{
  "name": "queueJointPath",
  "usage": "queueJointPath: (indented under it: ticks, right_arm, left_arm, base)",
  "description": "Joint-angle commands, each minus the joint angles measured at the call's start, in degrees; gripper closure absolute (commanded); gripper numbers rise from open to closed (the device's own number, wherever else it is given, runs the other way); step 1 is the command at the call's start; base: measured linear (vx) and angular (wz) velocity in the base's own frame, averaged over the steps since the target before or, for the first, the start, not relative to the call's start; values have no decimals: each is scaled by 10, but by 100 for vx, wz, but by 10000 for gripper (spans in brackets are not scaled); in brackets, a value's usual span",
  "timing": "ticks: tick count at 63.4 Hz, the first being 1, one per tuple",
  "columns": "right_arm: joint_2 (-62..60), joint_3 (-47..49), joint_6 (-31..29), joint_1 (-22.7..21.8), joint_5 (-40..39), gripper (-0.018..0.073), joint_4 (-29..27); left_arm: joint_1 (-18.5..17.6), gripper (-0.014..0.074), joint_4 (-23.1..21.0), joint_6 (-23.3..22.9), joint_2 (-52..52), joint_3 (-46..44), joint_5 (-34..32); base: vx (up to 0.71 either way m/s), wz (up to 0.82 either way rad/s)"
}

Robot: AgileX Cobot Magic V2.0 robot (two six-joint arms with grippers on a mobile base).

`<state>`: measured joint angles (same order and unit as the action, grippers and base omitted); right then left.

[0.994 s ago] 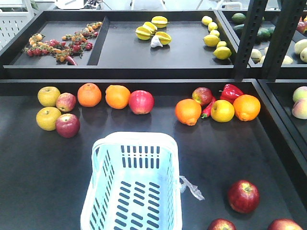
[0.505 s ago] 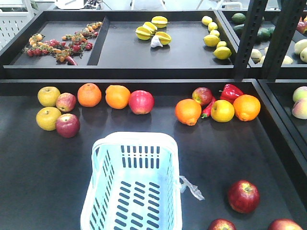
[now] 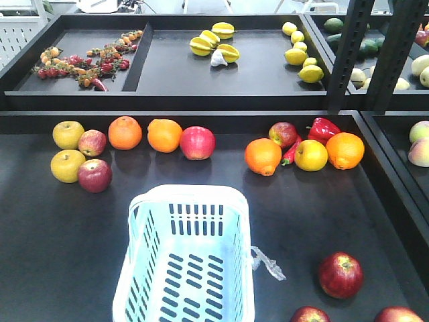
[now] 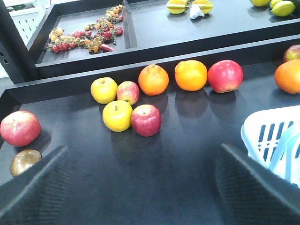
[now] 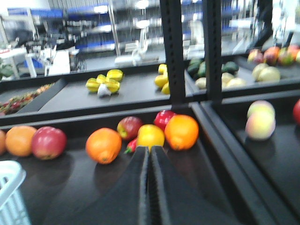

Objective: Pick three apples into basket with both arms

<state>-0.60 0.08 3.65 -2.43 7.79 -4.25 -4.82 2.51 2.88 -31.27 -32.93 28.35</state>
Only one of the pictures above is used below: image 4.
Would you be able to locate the black wooden fruit display stand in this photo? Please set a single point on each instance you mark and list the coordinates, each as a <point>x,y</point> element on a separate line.
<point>167,179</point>

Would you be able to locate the cherry tomato vine bunch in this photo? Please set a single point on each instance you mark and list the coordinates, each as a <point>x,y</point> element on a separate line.
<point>95,37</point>

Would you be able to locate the red apple front left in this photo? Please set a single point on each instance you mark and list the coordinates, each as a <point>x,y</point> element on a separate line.
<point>146,120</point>

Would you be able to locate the white garlic bulb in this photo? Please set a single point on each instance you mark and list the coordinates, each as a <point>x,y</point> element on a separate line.
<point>196,12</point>

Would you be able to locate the yellow apple front left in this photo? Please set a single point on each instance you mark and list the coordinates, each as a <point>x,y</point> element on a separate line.
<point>117,115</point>

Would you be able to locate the yellow apple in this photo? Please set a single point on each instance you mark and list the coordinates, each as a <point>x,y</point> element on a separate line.
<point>104,90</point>
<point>117,115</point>

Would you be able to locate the light blue plastic basket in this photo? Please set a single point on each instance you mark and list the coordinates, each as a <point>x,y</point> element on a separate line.
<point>272,138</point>

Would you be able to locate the small brown round fruit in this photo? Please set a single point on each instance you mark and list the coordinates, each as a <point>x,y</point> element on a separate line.
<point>24,160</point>

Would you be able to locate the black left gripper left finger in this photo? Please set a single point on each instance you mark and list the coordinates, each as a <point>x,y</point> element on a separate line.
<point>35,197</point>

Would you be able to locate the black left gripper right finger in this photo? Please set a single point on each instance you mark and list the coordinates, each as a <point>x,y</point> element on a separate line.
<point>252,194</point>

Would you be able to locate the orange beside red apple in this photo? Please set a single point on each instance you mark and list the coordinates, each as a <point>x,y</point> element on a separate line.
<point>191,75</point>

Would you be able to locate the upper black fruit tray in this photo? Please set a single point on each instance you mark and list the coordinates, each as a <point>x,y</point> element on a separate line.
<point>150,32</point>

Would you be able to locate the orange far left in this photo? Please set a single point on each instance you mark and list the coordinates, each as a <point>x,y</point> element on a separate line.
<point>153,80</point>

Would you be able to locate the dark red mango apple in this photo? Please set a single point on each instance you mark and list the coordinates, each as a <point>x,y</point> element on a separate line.
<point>292,53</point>

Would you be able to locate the red apple far left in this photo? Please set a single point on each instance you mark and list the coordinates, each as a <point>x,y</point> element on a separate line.
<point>225,76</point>

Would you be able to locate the small pink apple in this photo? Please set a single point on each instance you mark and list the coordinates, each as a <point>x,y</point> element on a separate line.
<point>128,91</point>

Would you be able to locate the bright red apple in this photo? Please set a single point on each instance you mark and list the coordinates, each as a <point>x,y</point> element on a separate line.
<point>20,128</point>

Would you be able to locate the large orange left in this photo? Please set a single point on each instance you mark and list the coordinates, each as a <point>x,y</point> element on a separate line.
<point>287,76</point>

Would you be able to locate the yellow apple back left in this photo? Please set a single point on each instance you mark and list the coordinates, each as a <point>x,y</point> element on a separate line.
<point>104,90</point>

